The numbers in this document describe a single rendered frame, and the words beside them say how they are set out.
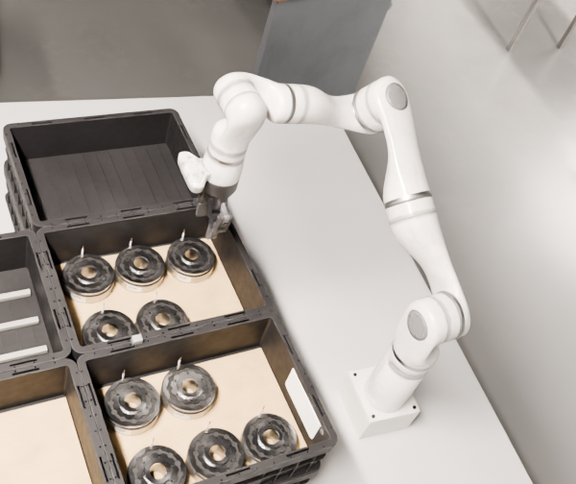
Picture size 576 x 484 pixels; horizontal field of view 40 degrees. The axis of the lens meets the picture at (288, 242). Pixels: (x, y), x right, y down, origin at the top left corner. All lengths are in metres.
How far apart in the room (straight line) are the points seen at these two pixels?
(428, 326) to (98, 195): 0.81
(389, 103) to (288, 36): 1.68
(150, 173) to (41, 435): 0.70
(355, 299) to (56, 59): 1.97
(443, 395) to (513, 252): 1.56
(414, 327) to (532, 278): 1.87
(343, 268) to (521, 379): 1.16
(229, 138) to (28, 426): 0.62
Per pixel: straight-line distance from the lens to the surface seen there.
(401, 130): 1.50
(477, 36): 4.53
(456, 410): 1.89
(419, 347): 1.50
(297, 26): 3.14
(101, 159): 1.91
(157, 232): 1.72
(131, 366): 1.52
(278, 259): 1.96
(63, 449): 1.48
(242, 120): 1.32
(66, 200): 1.81
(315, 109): 1.42
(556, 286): 3.36
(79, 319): 1.62
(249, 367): 1.61
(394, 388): 1.63
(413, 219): 1.47
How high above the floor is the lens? 2.17
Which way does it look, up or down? 47 degrees down
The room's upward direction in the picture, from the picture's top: 22 degrees clockwise
